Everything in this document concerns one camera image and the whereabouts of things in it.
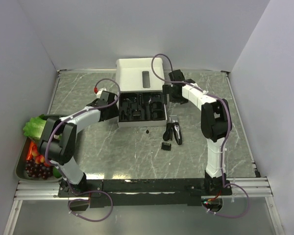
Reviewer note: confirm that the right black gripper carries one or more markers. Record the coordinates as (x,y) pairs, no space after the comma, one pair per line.
(166,89)

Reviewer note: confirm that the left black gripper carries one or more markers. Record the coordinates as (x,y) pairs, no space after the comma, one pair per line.
(114,113)

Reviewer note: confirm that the white box with black tray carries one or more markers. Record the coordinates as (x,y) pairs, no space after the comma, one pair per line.
(141,99)

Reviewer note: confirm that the black silver hair clipper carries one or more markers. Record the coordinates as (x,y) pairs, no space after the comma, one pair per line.
(176,130)

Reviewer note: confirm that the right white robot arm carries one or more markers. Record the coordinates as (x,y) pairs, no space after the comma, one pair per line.
(215,122)

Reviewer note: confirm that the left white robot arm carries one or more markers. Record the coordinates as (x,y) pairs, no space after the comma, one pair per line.
(58,138)

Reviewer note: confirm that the black clipper comb guard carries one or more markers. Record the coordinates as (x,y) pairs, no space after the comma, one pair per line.
(166,146)

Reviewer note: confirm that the green lettuce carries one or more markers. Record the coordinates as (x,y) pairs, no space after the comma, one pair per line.
(34,127)

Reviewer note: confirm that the green lime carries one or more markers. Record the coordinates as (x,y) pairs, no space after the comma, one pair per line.
(56,173)

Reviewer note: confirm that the red strawberries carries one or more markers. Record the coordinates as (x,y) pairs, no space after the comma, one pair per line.
(37,157)

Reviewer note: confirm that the orange red pepper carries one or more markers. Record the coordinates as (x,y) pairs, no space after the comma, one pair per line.
(30,150)

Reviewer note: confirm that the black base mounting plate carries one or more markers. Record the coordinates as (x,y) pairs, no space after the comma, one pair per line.
(146,192)

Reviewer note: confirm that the dark purple grapes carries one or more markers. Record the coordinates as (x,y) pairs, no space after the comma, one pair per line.
(35,170)

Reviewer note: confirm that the metal tray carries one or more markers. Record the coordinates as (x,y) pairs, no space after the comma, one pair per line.
(20,171)

